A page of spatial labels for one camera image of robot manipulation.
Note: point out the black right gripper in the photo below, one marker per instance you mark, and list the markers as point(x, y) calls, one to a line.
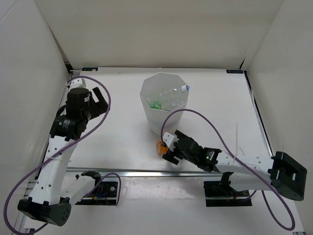
point(167, 156)

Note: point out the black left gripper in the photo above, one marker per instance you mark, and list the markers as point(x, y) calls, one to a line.
point(100, 107)

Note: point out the orange plastic bottle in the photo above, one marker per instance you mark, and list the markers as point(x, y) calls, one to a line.
point(158, 147)

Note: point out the green plastic soda bottle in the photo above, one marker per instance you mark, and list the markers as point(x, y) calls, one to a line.
point(156, 106)

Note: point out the blue label clear plastic bottle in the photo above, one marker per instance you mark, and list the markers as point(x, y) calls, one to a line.
point(171, 106)

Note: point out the clear unlabelled plastic bottle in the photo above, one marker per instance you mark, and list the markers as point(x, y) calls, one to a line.
point(169, 95)

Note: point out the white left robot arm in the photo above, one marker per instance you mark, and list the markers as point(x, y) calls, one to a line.
point(48, 202)

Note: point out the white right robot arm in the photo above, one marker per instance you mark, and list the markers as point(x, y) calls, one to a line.
point(280, 171)

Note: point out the white octagonal bin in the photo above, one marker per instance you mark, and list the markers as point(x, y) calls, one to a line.
point(155, 83)

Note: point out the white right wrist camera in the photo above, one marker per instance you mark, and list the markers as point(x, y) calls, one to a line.
point(170, 140)

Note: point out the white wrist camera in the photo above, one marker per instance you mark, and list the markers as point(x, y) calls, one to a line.
point(76, 83)
point(170, 140)

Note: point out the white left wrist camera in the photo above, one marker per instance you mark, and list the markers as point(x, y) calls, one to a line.
point(76, 83)

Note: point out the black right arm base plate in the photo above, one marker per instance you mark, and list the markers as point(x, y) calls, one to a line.
point(217, 195)

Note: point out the aluminium table edge rail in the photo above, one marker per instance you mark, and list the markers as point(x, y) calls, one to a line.
point(218, 114)

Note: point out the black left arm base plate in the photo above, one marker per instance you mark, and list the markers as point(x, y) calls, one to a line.
point(106, 195)

